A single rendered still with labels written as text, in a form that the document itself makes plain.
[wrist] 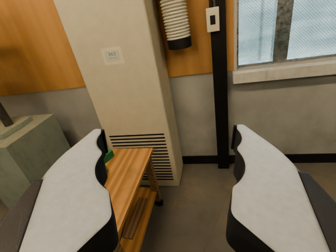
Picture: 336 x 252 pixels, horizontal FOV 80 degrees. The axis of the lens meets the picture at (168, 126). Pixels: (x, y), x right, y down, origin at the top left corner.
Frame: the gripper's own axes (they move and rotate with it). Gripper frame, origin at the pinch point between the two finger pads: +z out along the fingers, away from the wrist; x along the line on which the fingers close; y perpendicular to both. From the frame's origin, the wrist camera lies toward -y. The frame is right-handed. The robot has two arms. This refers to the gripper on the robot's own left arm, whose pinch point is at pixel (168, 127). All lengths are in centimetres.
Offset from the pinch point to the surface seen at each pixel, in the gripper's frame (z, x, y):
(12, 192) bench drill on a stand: 103, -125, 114
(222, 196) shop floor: 97, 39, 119
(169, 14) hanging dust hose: 121, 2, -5
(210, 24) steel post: 125, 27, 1
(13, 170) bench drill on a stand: 100, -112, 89
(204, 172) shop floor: 126, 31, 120
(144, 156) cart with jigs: 91, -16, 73
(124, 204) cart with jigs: 56, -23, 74
